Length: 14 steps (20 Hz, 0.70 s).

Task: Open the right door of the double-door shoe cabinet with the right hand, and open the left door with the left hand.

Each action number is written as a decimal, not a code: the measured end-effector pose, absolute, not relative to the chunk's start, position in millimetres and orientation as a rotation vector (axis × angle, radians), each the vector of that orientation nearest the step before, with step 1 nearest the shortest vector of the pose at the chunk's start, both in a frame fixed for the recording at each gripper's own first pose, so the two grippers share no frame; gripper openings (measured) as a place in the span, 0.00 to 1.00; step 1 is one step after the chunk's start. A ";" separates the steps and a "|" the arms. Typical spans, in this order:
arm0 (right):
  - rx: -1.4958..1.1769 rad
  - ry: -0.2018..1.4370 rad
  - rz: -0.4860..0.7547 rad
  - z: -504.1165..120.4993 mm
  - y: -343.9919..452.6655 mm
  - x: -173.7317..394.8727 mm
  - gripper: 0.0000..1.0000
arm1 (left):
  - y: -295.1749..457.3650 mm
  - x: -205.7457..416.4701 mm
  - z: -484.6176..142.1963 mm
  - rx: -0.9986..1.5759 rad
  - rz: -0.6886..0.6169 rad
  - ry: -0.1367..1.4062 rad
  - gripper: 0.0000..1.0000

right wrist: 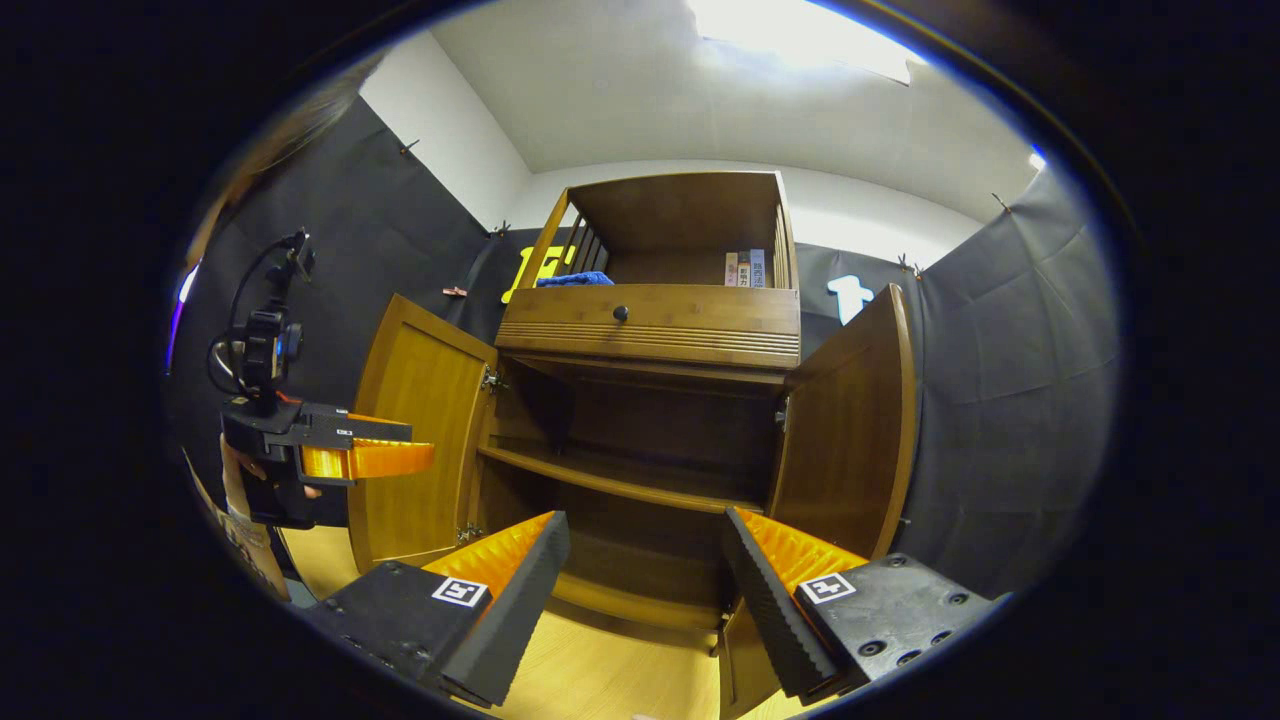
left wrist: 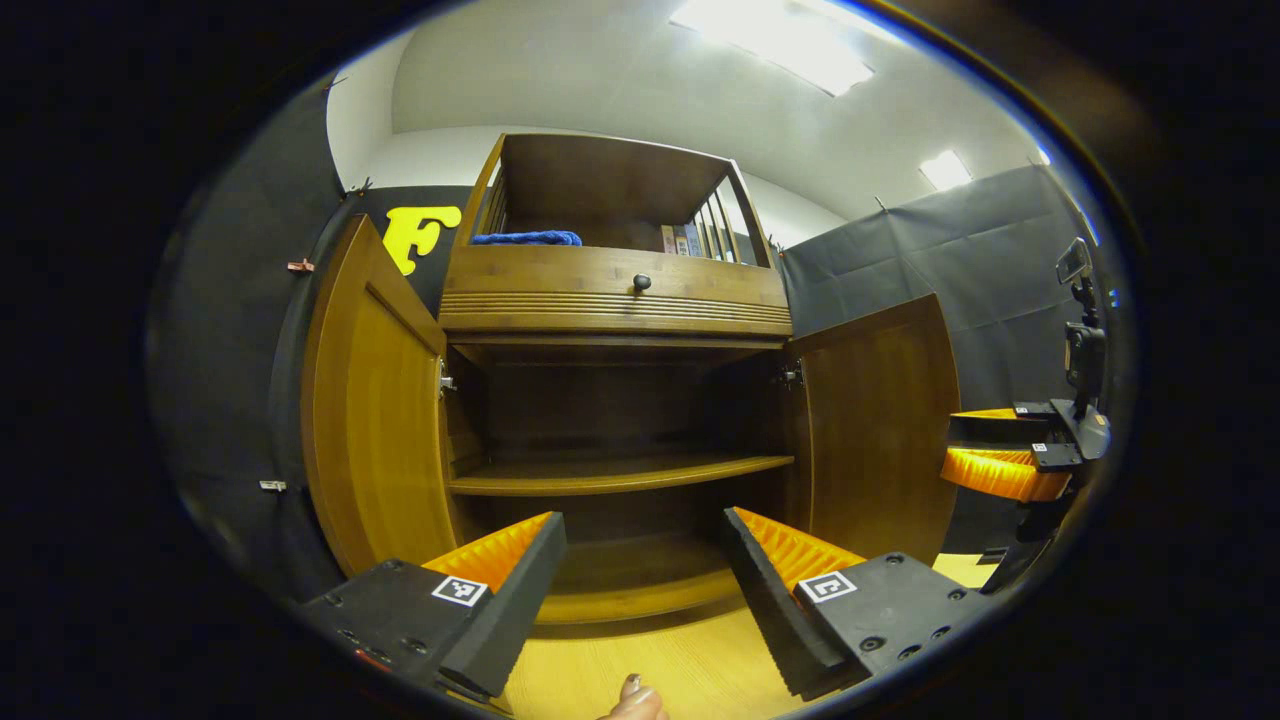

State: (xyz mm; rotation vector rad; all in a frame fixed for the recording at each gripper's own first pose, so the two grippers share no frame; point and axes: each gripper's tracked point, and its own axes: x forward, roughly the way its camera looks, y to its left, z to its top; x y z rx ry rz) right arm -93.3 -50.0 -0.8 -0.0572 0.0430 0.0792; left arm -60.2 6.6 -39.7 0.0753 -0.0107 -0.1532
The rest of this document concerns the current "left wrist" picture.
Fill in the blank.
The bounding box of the black backdrop cloth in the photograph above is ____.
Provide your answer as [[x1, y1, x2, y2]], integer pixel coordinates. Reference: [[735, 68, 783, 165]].
[[150, 80, 471, 601], [780, 165, 1121, 556]]

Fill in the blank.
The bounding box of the small ceiling light panel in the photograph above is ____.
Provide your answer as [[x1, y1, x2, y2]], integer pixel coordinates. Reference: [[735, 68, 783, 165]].
[[918, 150, 973, 192]]

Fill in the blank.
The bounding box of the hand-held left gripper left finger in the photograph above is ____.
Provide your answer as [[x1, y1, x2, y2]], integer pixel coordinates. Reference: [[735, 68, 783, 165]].
[[298, 511, 568, 701]]

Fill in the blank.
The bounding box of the row of small books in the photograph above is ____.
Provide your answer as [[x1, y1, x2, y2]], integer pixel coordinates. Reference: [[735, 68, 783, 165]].
[[660, 222, 736, 263]]

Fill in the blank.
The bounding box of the wooden double-door shoe cabinet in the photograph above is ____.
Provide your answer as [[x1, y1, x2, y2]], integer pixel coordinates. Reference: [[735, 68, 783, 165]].
[[438, 132, 801, 626]]

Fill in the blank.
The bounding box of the blue towel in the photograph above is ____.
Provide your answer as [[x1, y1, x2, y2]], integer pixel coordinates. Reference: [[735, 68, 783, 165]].
[[470, 230, 583, 247]]

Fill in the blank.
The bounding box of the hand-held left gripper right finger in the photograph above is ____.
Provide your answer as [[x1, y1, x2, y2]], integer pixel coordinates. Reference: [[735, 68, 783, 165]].
[[722, 506, 991, 701]]

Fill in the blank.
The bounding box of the wooden shoe cabinet door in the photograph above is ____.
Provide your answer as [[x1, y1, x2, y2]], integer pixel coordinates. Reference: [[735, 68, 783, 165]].
[[300, 213, 461, 579], [790, 293, 961, 566]]

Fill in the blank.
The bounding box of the large ceiling light panel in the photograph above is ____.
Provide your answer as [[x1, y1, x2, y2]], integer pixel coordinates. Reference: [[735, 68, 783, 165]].
[[670, 0, 876, 98]]

